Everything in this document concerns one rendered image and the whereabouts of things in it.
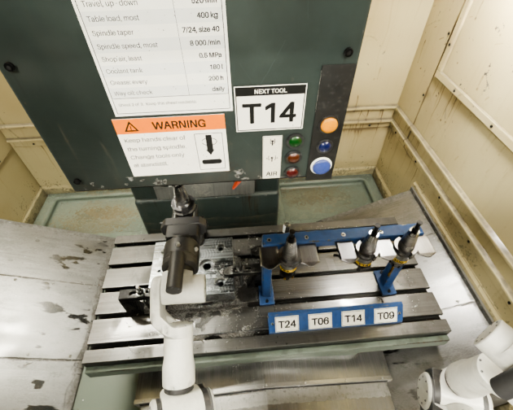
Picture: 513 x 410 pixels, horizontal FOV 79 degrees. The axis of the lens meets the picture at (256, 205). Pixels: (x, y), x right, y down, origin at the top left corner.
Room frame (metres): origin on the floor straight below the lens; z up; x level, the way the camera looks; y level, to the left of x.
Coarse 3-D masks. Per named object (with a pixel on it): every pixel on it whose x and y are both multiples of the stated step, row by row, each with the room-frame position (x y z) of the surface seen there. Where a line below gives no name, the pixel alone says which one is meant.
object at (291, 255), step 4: (284, 244) 0.48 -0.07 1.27; (288, 244) 0.47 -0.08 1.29; (292, 244) 0.47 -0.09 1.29; (284, 248) 0.48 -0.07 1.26; (288, 248) 0.47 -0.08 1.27; (292, 248) 0.47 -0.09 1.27; (296, 248) 0.48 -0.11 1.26; (284, 252) 0.47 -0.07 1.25; (288, 252) 0.46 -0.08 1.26; (292, 252) 0.46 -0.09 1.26; (296, 252) 0.47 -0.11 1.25; (284, 256) 0.47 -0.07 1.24; (288, 256) 0.46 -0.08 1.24; (292, 256) 0.46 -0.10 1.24; (296, 256) 0.47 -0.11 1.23; (288, 260) 0.46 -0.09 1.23
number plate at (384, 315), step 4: (376, 308) 0.44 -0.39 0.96; (380, 308) 0.44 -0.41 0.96; (384, 308) 0.44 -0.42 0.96; (388, 308) 0.44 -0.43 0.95; (392, 308) 0.44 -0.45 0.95; (396, 308) 0.44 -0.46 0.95; (376, 312) 0.43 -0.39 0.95; (380, 312) 0.43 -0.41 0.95; (384, 312) 0.43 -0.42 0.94; (388, 312) 0.43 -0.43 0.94; (392, 312) 0.43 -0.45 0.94; (396, 312) 0.43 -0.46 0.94; (376, 316) 0.42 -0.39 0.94; (380, 316) 0.42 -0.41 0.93; (384, 316) 0.42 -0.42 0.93; (388, 316) 0.42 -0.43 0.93; (392, 316) 0.42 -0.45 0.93; (396, 316) 0.42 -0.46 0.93; (376, 320) 0.42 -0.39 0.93; (380, 320) 0.42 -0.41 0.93; (384, 320) 0.42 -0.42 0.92; (388, 320) 0.42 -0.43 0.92; (392, 320) 0.42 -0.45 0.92; (396, 320) 0.42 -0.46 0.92
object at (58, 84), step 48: (0, 0) 0.38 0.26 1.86; (48, 0) 0.38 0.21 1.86; (240, 0) 0.39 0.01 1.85; (288, 0) 0.40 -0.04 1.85; (336, 0) 0.40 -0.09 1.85; (0, 48) 0.37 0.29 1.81; (48, 48) 0.38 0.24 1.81; (240, 48) 0.39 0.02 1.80; (288, 48) 0.40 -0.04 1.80; (336, 48) 0.40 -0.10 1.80; (48, 96) 0.38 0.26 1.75; (96, 96) 0.38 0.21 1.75; (48, 144) 0.37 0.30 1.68; (96, 144) 0.38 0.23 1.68; (240, 144) 0.39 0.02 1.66
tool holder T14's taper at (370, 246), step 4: (368, 236) 0.50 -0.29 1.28; (372, 236) 0.49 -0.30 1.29; (376, 236) 0.49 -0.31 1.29; (364, 240) 0.50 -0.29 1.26; (368, 240) 0.49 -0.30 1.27; (372, 240) 0.48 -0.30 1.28; (376, 240) 0.48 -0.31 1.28; (360, 244) 0.51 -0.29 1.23; (364, 244) 0.49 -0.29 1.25; (368, 244) 0.48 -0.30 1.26; (372, 244) 0.48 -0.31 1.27; (376, 244) 0.48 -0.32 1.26; (360, 248) 0.50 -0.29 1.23; (364, 248) 0.49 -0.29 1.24; (368, 248) 0.48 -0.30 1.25; (372, 248) 0.48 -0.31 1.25; (364, 252) 0.48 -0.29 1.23; (368, 252) 0.48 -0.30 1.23; (372, 252) 0.48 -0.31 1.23
